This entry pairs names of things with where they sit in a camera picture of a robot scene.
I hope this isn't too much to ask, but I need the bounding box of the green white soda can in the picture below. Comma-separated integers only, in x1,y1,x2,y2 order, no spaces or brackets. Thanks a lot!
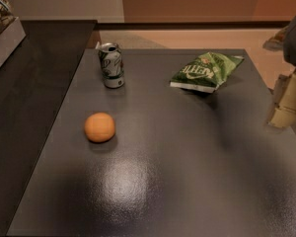
96,42,124,89

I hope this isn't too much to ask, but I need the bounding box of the green jalapeno chip bag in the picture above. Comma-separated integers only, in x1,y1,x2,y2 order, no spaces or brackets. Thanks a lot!
170,52,244,93

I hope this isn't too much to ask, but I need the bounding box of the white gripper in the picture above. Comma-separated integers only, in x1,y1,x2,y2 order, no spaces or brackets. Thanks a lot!
266,16,296,129

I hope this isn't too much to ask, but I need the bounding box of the white snack display box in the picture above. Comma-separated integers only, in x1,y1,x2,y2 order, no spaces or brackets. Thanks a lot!
0,0,26,67

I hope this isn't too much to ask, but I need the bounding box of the orange fruit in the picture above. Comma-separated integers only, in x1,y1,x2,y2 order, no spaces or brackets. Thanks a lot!
84,113,115,143

